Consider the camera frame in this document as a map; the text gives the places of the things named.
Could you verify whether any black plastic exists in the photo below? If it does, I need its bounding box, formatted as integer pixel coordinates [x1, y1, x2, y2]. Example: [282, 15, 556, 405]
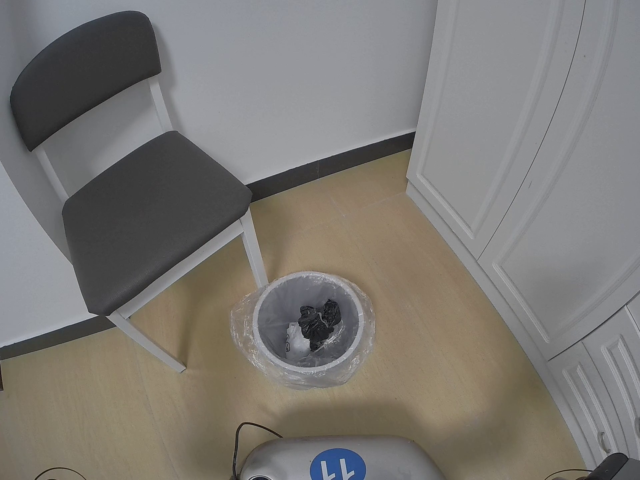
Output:
[298, 298, 342, 353]

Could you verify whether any white paper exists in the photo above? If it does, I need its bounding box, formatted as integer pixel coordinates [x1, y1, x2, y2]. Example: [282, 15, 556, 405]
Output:
[285, 322, 314, 357]

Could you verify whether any clear plastic bag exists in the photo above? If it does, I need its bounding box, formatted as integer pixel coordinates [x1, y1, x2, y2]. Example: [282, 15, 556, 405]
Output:
[230, 270, 376, 392]

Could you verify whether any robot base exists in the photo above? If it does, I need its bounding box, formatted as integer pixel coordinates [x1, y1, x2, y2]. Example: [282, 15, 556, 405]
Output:
[243, 435, 446, 480]

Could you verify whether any white trash bin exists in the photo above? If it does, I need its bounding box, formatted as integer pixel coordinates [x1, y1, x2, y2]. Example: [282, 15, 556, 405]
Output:
[252, 271, 365, 369]

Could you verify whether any grey padded white chair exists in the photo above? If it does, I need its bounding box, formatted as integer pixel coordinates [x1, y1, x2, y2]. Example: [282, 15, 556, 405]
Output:
[10, 10, 269, 373]

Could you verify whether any white wardrobe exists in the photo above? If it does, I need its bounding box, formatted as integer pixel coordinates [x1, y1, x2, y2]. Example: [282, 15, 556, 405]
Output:
[406, 0, 640, 474]

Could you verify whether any black cable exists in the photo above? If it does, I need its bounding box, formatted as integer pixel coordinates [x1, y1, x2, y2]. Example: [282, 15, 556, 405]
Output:
[233, 421, 286, 480]

